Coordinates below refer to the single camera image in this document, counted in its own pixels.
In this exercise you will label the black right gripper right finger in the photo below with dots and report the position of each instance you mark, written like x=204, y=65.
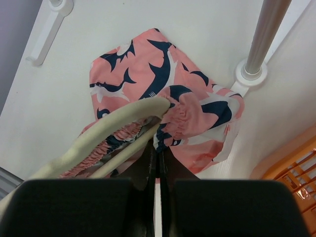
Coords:
x=193, y=207

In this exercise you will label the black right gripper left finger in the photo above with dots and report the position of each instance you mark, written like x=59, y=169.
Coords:
x=120, y=206

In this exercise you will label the pink shark print shorts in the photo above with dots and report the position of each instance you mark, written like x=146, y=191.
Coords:
x=195, y=118

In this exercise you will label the wooden clothes hanger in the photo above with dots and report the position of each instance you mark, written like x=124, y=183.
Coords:
x=85, y=143

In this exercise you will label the orange plastic basket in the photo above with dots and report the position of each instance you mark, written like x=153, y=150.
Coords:
x=294, y=164

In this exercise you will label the metal clothes rack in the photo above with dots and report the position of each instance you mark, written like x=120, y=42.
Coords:
x=276, y=20

